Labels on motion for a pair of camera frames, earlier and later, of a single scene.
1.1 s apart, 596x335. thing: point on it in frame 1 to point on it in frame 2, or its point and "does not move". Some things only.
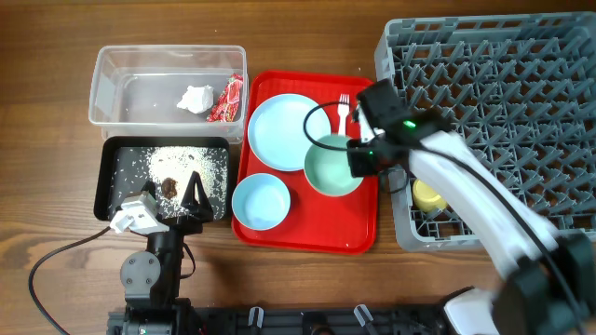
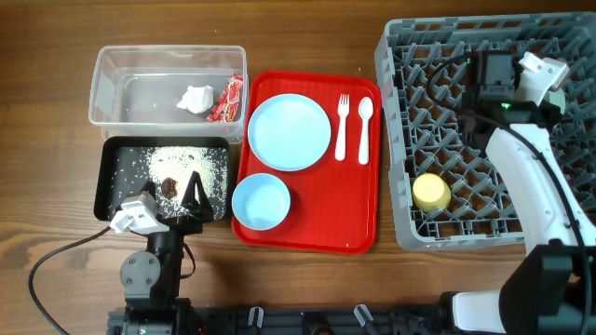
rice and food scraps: [172, 170] does not move
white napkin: [196, 99] does not move
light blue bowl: [261, 201] does not move
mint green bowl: [329, 171] to [558, 98]
